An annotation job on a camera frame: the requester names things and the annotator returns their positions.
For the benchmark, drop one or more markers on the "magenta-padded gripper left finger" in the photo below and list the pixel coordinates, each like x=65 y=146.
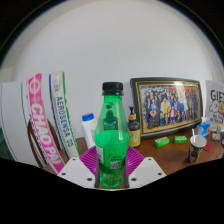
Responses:
x=78 y=171

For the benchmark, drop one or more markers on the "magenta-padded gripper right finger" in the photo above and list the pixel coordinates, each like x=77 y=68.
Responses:
x=145 y=171

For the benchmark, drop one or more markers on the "green plastic drink bottle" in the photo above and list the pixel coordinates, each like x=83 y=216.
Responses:
x=112 y=140

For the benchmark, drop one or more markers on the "amber pump bottle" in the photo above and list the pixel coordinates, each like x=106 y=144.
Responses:
x=134 y=131

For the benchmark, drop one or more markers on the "white bottle with blue cap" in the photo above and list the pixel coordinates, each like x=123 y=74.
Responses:
x=89 y=131

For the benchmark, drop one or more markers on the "camouflage paper cup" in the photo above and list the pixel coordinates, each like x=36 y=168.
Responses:
x=195 y=151

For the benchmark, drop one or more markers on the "white blue-green shuttlecock tube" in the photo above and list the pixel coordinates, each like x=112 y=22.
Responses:
x=63 y=116

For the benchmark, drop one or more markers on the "white spoon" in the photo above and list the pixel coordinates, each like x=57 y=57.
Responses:
x=193 y=133

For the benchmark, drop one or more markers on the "flat round red coaster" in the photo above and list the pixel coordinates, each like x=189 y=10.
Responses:
x=208 y=146

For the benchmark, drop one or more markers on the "framed group picture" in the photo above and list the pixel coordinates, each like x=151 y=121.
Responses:
x=168 y=106

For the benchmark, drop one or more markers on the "blue tissue pack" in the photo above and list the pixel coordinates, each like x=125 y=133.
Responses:
x=204 y=129

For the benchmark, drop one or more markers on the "green crate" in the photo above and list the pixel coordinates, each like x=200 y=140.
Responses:
x=4 y=146

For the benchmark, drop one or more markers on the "white board panel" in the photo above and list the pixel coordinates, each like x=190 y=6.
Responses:
x=13 y=120

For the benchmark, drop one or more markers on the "white gift bag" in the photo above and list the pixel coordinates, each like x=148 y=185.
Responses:
x=215 y=101

